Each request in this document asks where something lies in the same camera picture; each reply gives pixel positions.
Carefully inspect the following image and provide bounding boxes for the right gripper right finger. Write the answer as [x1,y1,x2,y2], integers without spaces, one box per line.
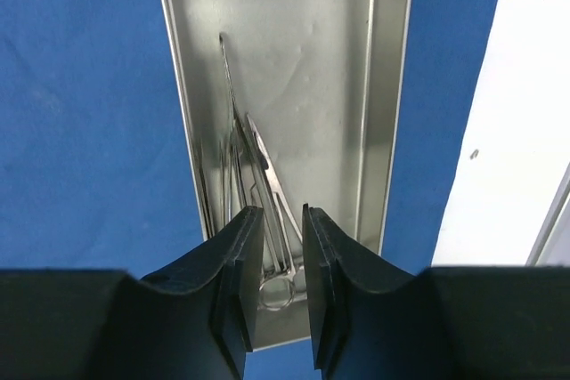
[302,206,569,379]

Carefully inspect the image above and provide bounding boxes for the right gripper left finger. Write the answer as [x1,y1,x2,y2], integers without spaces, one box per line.
[1,206,264,379]

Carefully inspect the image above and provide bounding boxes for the blue surgical cloth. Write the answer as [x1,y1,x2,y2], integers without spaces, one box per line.
[0,0,511,380]

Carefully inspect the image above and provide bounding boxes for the metal instrument tray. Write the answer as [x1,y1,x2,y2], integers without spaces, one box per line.
[161,0,411,351]

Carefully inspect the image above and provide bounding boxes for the surgical scissors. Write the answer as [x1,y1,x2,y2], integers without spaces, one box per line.
[245,114,306,311]

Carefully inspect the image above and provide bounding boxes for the right aluminium rail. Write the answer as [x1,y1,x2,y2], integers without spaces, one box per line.
[526,166,570,267]

